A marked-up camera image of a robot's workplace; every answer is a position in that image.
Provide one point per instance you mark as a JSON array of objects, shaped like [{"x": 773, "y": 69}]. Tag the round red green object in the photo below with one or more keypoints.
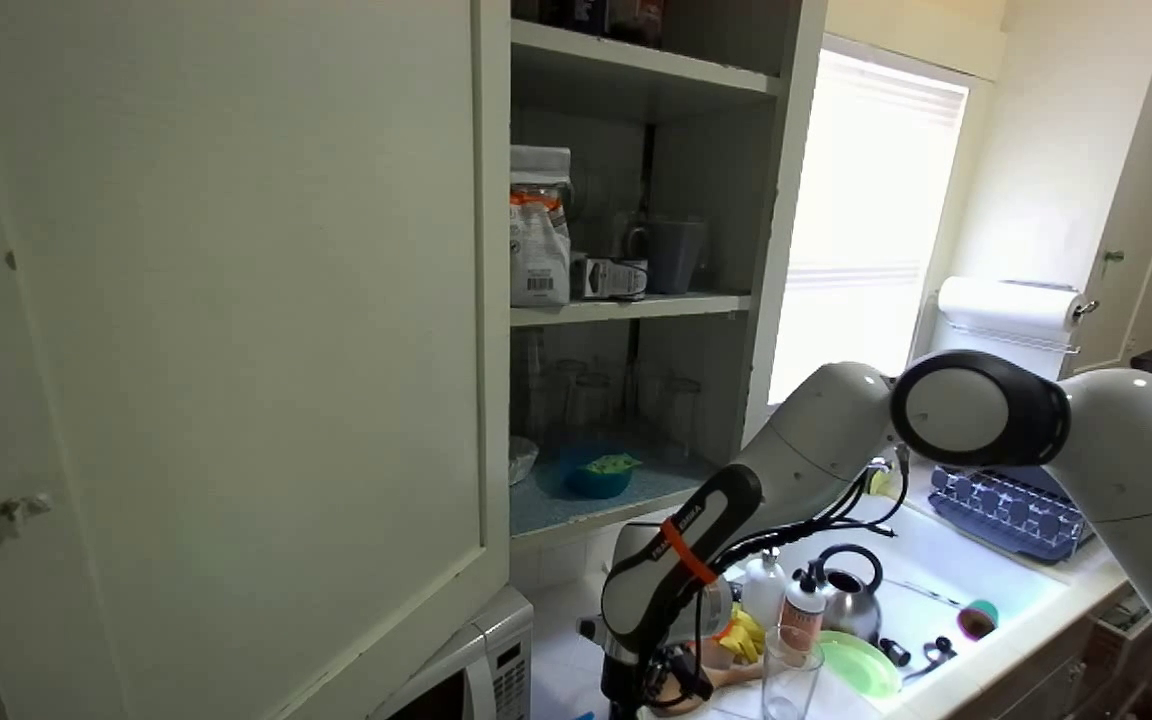
[{"x": 976, "y": 622}]

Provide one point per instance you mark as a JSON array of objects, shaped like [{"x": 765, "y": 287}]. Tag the cream lower cabinet drawers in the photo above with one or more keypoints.
[{"x": 1109, "y": 654}]

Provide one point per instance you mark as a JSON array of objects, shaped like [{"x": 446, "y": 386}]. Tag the white window blind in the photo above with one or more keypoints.
[{"x": 871, "y": 224}]

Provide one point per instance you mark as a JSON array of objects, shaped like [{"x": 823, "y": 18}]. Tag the small black object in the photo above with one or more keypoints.
[{"x": 937, "y": 649}]

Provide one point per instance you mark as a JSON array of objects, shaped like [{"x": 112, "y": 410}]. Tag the soap dispenser with silver pump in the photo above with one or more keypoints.
[{"x": 761, "y": 593}]

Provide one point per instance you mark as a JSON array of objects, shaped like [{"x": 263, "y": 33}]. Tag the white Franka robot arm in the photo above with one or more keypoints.
[{"x": 800, "y": 455}]

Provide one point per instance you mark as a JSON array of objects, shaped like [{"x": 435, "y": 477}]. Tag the white mug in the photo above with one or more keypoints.
[{"x": 608, "y": 279}]

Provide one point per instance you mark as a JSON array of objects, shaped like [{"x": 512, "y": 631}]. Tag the white microwave oven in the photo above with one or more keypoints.
[{"x": 491, "y": 664}]

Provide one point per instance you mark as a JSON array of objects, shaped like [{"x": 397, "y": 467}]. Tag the cream cabinet door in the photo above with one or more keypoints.
[{"x": 243, "y": 332}]

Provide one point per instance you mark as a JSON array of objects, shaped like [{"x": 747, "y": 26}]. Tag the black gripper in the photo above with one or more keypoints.
[{"x": 625, "y": 686}]

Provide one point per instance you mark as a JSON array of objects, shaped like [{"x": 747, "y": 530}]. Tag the cream open wall cabinet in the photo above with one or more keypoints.
[{"x": 631, "y": 309}]

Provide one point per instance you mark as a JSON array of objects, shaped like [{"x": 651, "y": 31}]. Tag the white paper towel roll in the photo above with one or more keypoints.
[{"x": 1001, "y": 312}]

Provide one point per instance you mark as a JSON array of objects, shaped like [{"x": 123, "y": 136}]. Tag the soap dispenser with black pump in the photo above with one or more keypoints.
[{"x": 800, "y": 622}]

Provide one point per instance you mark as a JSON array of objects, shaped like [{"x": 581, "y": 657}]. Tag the blue plastic utensil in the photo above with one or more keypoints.
[{"x": 588, "y": 713}]

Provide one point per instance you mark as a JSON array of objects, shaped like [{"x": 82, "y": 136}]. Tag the clear drinking glass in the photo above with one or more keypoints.
[{"x": 788, "y": 691}]

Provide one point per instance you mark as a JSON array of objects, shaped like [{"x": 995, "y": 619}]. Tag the white bowl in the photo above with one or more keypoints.
[{"x": 523, "y": 460}]

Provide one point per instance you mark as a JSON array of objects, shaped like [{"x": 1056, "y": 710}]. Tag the dark container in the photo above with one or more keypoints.
[{"x": 678, "y": 255}]

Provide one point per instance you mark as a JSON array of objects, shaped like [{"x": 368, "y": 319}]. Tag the green plate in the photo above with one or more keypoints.
[{"x": 862, "y": 661}]

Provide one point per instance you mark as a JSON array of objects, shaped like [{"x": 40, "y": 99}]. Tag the teal bowl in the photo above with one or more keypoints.
[{"x": 588, "y": 477}]

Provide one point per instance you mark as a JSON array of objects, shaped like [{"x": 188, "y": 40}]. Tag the yellow rubber gloves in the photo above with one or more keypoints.
[{"x": 741, "y": 638}]

